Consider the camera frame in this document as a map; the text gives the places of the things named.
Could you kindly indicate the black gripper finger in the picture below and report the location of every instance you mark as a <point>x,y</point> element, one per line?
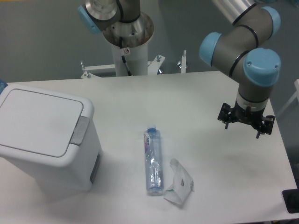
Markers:
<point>227,115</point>
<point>264,125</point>

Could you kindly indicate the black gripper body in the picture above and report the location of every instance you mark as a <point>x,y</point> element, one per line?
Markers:
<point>247,115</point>

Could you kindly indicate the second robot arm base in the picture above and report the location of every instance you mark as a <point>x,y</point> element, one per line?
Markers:
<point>121,22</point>

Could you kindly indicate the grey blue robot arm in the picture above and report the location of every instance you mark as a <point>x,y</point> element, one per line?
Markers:
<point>239,56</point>

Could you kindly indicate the white push-lid trash can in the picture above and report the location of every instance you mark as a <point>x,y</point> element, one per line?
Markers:
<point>49,135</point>

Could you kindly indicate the black device at table edge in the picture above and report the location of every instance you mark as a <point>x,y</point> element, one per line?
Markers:
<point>291,199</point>

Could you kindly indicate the crumpled white paper wrapper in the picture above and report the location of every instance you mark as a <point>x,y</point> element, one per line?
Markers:
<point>181,187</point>

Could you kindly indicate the empty clear plastic bottle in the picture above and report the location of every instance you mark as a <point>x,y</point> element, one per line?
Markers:
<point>154,175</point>

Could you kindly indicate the white frame at right edge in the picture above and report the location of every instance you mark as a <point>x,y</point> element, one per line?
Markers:
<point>294,96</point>

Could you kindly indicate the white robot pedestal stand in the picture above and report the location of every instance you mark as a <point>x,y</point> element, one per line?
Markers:
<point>127,62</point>

